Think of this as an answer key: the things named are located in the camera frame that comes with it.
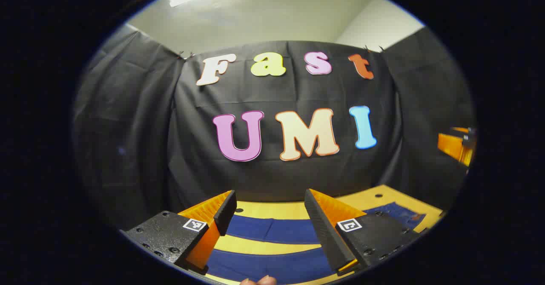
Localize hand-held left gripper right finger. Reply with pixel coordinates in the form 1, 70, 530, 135
304, 189, 422, 276

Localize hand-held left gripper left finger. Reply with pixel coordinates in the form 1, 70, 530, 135
120, 190, 237, 276

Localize blue denim jeans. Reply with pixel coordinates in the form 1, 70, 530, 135
207, 202, 426, 285

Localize black backdrop cloth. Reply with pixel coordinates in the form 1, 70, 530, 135
72, 24, 475, 230

